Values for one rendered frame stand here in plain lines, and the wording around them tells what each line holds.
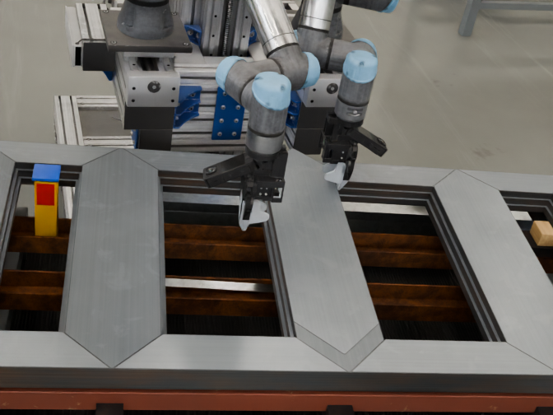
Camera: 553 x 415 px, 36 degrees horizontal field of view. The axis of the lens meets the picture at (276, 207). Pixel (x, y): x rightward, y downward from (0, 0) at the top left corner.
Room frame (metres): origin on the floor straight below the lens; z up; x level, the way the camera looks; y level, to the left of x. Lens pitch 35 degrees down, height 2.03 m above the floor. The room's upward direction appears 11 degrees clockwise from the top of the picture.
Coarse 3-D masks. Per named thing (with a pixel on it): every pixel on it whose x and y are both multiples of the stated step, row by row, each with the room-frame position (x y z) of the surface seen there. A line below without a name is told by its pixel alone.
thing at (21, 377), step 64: (192, 192) 1.72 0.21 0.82; (384, 192) 1.84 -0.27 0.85; (512, 192) 1.93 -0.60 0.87; (0, 256) 1.33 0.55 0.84; (448, 256) 1.65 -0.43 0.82; (64, 320) 1.18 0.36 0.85; (0, 384) 1.02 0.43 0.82; (64, 384) 1.04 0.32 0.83; (128, 384) 1.07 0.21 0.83; (192, 384) 1.10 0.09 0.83; (256, 384) 1.12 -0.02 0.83; (320, 384) 1.15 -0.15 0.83; (384, 384) 1.18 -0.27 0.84; (448, 384) 1.21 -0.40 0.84; (512, 384) 1.24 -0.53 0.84
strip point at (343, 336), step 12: (300, 324) 1.27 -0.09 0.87; (312, 324) 1.27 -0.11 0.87; (324, 324) 1.28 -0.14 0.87; (336, 324) 1.29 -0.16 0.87; (348, 324) 1.29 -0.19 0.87; (360, 324) 1.30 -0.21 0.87; (372, 324) 1.31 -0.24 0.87; (324, 336) 1.25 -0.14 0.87; (336, 336) 1.25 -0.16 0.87; (348, 336) 1.26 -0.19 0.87; (360, 336) 1.27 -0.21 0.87; (336, 348) 1.22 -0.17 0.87; (348, 348) 1.23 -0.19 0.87
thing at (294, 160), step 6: (288, 156) 1.89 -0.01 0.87; (294, 156) 1.89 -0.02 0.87; (300, 156) 1.90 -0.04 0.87; (306, 156) 1.90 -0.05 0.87; (288, 162) 1.86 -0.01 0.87; (294, 162) 1.86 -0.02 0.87; (300, 162) 1.87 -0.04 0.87; (306, 162) 1.88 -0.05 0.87; (312, 162) 1.88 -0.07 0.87; (318, 162) 1.89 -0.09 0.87; (318, 168) 1.86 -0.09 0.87
